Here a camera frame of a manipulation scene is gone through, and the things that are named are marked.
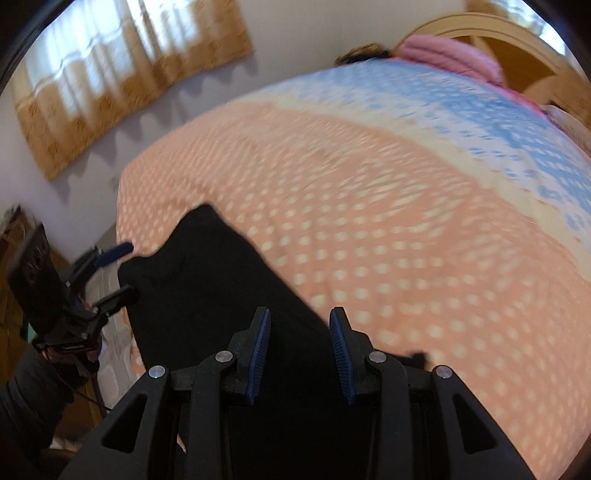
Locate black pants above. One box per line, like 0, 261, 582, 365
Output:
116, 203, 429, 480

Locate left forearm dark sleeve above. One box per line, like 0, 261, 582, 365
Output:
1, 346, 90, 479

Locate person's left hand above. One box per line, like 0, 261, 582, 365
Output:
42, 348, 99, 377

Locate polka dot bedspread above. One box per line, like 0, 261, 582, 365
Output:
117, 60, 590, 479

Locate beige curtain side window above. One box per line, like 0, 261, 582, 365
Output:
9, 0, 253, 181

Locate brown patterned cushion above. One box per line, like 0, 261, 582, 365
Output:
334, 43, 393, 67

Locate folded pink blanket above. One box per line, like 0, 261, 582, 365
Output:
397, 34, 505, 87

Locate striped pillow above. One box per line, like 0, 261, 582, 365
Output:
542, 105, 591, 156

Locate cream wooden headboard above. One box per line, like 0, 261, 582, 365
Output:
414, 12, 590, 123

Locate beige curtain behind headboard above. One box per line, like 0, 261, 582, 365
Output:
464, 0, 567, 56

